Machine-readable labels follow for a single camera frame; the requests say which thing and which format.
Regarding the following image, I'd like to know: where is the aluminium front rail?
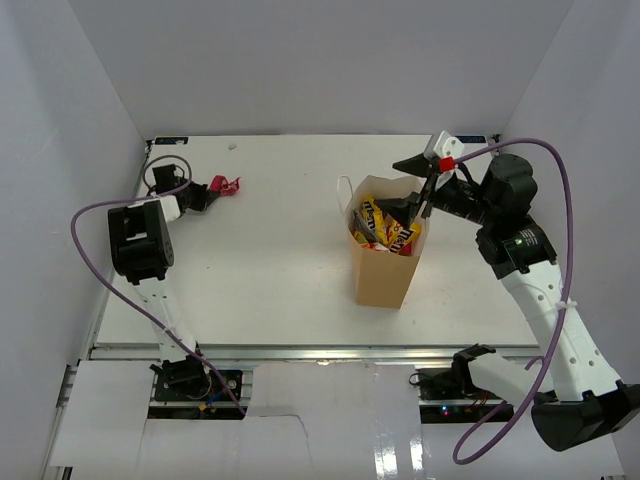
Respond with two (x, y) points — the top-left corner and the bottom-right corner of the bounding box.
(90, 344), (464, 363)

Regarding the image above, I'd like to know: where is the grey Himalaya candy packet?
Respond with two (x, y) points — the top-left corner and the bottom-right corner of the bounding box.
(353, 210), (375, 242)

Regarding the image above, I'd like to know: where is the brown paper bag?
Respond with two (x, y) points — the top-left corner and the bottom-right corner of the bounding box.
(338, 175), (429, 309)

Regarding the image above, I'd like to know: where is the orange Skittles snack bag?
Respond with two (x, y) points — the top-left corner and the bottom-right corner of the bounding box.
(354, 233), (389, 252)

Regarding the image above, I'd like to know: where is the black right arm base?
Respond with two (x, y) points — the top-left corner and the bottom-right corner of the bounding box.
(408, 368), (500, 407)

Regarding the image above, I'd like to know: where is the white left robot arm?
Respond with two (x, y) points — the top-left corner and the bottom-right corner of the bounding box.
(107, 164), (227, 363)

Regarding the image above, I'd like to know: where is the dark label table corner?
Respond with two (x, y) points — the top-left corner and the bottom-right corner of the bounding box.
(153, 136), (189, 146)
(457, 135), (487, 144)

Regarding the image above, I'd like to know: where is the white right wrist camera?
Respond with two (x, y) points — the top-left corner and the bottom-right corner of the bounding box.
(423, 131), (464, 190)

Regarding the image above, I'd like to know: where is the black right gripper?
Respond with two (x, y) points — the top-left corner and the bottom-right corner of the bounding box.
(374, 151), (498, 229)

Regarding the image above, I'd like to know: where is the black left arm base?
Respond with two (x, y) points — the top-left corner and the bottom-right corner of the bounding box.
(149, 356), (244, 419)

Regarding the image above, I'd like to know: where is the yellow M&M's packet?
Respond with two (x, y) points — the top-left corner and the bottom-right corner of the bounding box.
(360, 196), (386, 242)
(386, 221), (422, 256)

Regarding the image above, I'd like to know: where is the dark label right table corner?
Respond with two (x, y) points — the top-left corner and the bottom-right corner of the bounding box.
(457, 135), (487, 144)

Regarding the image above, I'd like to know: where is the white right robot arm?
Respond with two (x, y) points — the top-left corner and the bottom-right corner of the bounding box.
(378, 154), (639, 452)

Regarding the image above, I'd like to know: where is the dark label left table corner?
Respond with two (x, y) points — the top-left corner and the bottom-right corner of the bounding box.
(153, 136), (189, 146)

